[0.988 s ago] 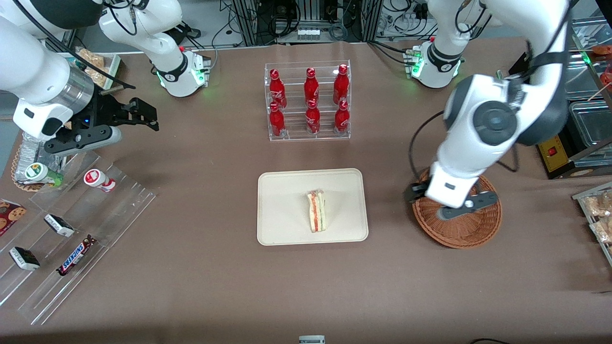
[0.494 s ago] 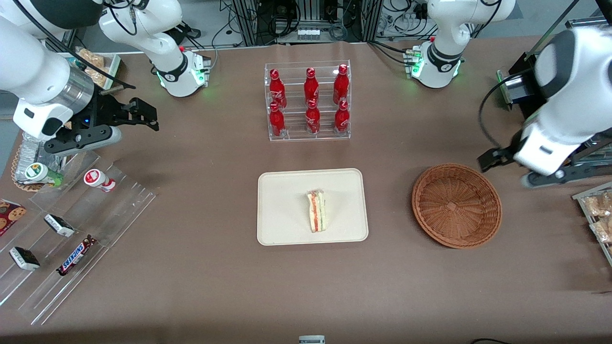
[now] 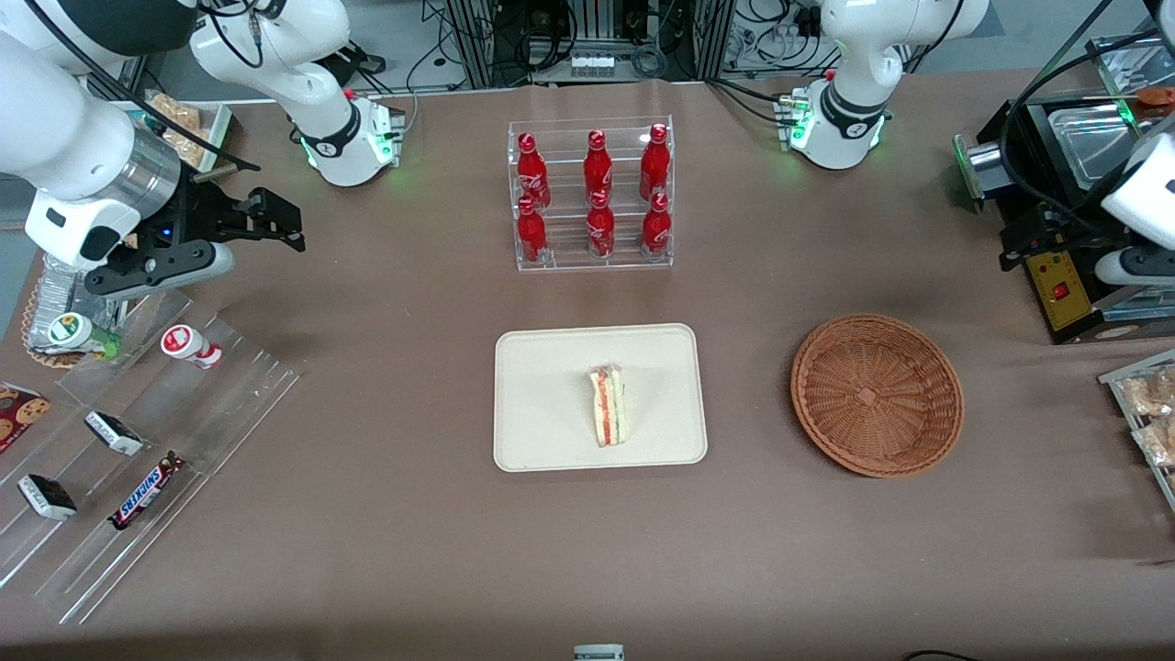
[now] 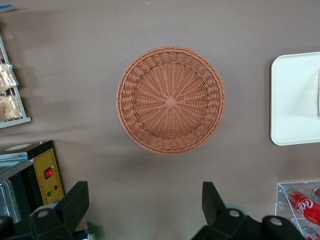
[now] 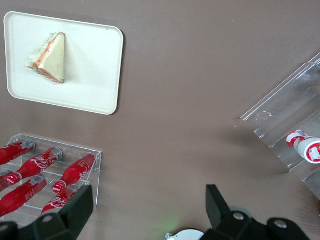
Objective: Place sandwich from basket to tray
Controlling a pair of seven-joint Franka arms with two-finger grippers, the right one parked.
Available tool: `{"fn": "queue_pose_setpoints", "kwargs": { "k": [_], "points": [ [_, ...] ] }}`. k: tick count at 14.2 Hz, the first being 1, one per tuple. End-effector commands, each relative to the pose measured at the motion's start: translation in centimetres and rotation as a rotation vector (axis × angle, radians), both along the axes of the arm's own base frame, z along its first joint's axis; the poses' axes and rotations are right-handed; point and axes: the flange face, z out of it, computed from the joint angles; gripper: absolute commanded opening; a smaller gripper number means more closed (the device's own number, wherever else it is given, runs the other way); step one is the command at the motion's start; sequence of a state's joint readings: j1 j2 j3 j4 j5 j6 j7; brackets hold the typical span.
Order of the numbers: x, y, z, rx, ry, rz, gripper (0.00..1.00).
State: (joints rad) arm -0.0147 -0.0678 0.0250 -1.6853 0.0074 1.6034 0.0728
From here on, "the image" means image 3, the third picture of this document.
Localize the black white snack bar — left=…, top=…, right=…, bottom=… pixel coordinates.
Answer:
left=17, top=474, right=78, bottom=522
left=84, top=410, right=145, bottom=457

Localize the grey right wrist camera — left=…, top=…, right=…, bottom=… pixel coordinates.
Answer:
left=85, top=241, right=236, bottom=301

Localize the black countertop appliance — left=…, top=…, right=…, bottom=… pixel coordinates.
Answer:
left=953, top=35, right=1175, bottom=346

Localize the grey metal tray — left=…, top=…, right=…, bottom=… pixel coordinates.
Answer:
left=1098, top=349, right=1175, bottom=513

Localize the triangular sandwich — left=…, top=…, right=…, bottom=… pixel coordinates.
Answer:
left=588, top=364, right=628, bottom=449

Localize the clear plastic water bottle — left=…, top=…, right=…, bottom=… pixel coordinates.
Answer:
left=35, top=252, right=125, bottom=350

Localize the white yogurt bottle red cap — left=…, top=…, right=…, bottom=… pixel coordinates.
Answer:
left=161, top=324, right=224, bottom=371

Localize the red cola bottle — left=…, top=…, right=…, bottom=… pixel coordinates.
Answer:
left=587, top=191, right=616, bottom=259
left=516, top=132, right=552, bottom=210
left=640, top=123, right=671, bottom=201
left=584, top=129, right=614, bottom=205
left=642, top=193, right=672, bottom=257
left=516, top=196, right=549, bottom=265

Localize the grey tray with bread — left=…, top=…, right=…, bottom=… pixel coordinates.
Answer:
left=115, top=89, right=233, bottom=175

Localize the clear acrylic bottle rack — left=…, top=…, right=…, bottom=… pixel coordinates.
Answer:
left=507, top=116, right=676, bottom=273

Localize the wrapped pastry pack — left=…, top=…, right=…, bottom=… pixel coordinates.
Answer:
left=1131, top=418, right=1175, bottom=469
left=1122, top=365, right=1175, bottom=419

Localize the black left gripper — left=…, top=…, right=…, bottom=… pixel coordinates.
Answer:
left=999, top=206, right=1108, bottom=274

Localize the Snickers chocolate bar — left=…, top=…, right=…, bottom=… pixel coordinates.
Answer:
left=107, top=451, right=187, bottom=532

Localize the chocolate chip cookie packet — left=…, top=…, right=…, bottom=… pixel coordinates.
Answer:
left=0, top=383, right=52, bottom=454

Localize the green drink bottle white cap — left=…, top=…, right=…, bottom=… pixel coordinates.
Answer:
left=46, top=312, right=123, bottom=361

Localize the small round wicker mat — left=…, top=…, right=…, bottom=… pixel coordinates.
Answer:
left=20, top=275, right=93, bottom=370

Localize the aluminium frame rack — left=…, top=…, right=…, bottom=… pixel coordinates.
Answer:
left=441, top=0, right=735, bottom=89

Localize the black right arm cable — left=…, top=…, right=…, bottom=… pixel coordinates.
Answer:
left=26, top=0, right=263, bottom=174

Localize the cream plastic tray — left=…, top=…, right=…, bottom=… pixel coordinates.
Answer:
left=493, top=323, right=709, bottom=473

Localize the brown wicker basket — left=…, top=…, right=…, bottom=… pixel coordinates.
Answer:
left=790, top=314, right=965, bottom=478

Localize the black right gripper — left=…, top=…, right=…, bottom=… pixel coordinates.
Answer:
left=179, top=179, right=308, bottom=253

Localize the clear acrylic stepped stand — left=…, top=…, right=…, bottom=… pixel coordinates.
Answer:
left=0, top=289, right=304, bottom=627

